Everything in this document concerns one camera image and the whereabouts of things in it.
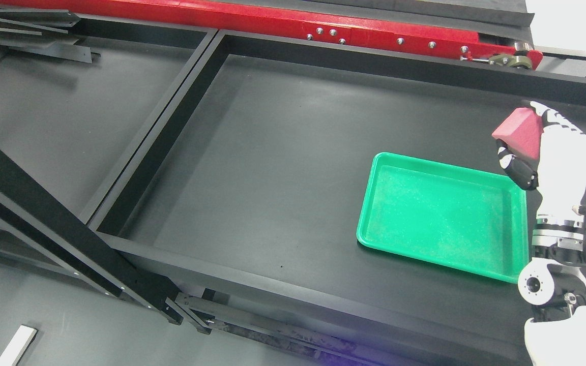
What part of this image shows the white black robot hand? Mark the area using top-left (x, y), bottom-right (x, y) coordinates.
top-left (495, 101), bottom-right (586, 222)

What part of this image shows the pink foam block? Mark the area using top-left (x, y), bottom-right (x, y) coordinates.
top-left (491, 107), bottom-right (543, 161)

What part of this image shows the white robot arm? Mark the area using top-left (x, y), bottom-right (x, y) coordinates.
top-left (518, 216), bottom-right (586, 365)

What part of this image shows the green plastic tray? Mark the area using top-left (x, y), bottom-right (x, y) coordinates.
top-left (356, 152), bottom-right (529, 284)

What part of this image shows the black metal shelf middle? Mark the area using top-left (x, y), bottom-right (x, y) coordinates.
top-left (89, 31), bottom-right (586, 365)

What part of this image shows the black metal shelf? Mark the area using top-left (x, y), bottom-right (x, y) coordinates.
top-left (89, 31), bottom-right (586, 365)
top-left (0, 11), bottom-right (216, 325)

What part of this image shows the black metal shelf left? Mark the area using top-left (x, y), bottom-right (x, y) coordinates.
top-left (0, 11), bottom-right (216, 325)

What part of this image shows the red metal beam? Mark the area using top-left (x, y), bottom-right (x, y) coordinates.
top-left (2, 1), bottom-right (544, 69)

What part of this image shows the white desk with T-leg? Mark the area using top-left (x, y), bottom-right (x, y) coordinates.
top-left (0, 325), bottom-right (38, 365)

